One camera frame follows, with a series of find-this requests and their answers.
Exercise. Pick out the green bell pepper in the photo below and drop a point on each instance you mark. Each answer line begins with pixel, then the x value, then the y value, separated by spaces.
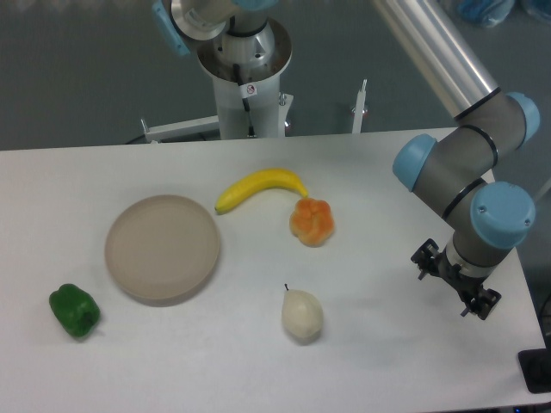
pixel 76 310

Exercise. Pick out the pale white pear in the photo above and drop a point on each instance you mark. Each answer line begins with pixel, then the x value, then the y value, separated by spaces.
pixel 302 315

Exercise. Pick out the blue plastic bag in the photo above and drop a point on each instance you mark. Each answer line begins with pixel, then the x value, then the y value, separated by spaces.
pixel 484 13

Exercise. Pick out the white metal bracket left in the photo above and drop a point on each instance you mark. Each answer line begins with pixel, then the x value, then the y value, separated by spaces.
pixel 182 131

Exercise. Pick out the white metal post right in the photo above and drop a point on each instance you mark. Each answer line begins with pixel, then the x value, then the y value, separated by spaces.
pixel 360 108

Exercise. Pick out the yellow banana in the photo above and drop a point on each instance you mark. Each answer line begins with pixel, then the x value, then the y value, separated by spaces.
pixel 256 182

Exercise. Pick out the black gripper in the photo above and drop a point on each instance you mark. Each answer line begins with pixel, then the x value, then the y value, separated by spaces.
pixel 466 278

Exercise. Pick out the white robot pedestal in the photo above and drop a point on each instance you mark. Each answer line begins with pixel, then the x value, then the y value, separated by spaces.
pixel 246 72

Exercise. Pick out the beige round plate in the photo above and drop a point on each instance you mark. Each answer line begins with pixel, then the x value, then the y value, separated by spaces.
pixel 162 250

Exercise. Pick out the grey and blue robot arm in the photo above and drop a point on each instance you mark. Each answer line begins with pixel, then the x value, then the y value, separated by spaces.
pixel 488 219

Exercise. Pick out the black device at table edge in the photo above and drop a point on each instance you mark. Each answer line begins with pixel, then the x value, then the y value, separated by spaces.
pixel 535 366

